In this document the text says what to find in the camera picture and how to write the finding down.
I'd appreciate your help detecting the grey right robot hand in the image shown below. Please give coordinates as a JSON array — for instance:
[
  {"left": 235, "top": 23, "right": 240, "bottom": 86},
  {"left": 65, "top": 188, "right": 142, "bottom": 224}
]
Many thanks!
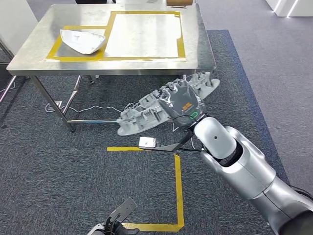
[{"left": 158, "top": 83, "right": 206, "bottom": 128}]

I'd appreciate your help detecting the grey plastic wheel cover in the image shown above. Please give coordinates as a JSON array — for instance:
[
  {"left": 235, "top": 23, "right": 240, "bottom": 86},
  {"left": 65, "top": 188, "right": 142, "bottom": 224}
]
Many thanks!
[{"left": 117, "top": 71, "right": 220, "bottom": 136}]

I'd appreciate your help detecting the steel workbench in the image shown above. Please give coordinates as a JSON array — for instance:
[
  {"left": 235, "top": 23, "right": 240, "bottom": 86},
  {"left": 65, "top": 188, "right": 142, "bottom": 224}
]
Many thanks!
[{"left": 7, "top": 3, "right": 217, "bottom": 133}]

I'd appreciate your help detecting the large yellow tape rectangle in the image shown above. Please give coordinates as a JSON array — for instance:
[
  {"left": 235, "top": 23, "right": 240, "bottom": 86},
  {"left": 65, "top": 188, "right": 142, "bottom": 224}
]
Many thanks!
[{"left": 102, "top": 10, "right": 186, "bottom": 62}]

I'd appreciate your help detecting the brown cardboard box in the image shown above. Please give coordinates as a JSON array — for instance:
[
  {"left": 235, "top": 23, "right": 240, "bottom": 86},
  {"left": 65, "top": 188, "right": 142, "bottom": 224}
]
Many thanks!
[{"left": 166, "top": 0, "right": 194, "bottom": 7}]

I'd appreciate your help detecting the white car mirror cover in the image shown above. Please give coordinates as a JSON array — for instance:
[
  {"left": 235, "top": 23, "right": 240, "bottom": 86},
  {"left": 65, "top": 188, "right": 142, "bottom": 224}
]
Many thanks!
[{"left": 60, "top": 29, "right": 106, "bottom": 55}]

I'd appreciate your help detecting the white cabinet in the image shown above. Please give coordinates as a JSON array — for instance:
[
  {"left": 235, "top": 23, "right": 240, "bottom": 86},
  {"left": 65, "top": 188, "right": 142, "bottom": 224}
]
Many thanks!
[{"left": 265, "top": 0, "right": 313, "bottom": 18}]

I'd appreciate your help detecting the grey floor socket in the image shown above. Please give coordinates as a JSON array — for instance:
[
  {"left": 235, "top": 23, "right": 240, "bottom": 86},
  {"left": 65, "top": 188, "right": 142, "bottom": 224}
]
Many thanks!
[{"left": 46, "top": 100, "right": 63, "bottom": 113}]

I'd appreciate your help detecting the steel table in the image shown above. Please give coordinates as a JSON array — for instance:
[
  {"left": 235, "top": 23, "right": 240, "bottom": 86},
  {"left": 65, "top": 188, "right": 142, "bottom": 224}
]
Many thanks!
[{"left": 0, "top": 39, "right": 17, "bottom": 129}]

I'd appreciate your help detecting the white panel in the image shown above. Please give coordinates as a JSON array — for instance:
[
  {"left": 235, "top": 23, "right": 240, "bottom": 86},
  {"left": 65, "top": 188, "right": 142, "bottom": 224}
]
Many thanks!
[{"left": 0, "top": 0, "right": 38, "bottom": 56}]

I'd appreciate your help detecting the black right camera bracket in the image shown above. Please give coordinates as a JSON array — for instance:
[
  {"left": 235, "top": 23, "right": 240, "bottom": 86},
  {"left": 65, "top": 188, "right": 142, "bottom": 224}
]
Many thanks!
[{"left": 154, "top": 129, "right": 197, "bottom": 153}]

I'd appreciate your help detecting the black camera bracket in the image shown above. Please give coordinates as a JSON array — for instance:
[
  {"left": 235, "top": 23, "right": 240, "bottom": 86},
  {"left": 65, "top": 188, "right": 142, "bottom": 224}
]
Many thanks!
[
  {"left": 154, "top": 129, "right": 197, "bottom": 153},
  {"left": 104, "top": 214, "right": 140, "bottom": 235}
]

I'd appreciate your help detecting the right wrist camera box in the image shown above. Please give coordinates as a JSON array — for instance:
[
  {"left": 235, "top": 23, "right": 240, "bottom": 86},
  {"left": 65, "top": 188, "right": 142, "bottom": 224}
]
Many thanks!
[{"left": 139, "top": 137, "right": 157, "bottom": 150}]

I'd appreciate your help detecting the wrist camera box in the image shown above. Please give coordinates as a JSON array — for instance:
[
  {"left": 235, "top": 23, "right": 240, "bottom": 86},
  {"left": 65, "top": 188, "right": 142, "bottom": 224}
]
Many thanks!
[
  {"left": 139, "top": 137, "right": 157, "bottom": 150},
  {"left": 107, "top": 198, "right": 138, "bottom": 226}
]

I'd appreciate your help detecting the long white cable with coil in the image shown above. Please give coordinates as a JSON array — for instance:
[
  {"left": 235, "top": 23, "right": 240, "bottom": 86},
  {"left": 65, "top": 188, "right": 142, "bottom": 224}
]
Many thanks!
[{"left": 45, "top": 102, "right": 196, "bottom": 150}]

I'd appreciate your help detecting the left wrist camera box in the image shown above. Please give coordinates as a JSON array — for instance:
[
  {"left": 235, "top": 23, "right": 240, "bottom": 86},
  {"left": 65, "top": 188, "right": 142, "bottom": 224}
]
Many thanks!
[{"left": 107, "top": 198, "right": 138, "bottom": 226}]

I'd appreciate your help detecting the black left camera bracket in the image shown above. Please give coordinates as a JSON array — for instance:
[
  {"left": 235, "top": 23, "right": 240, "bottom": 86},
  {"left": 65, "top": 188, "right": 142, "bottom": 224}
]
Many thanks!
[{"left": 104, "top": 214, "right": 140, "bottom": 235}]

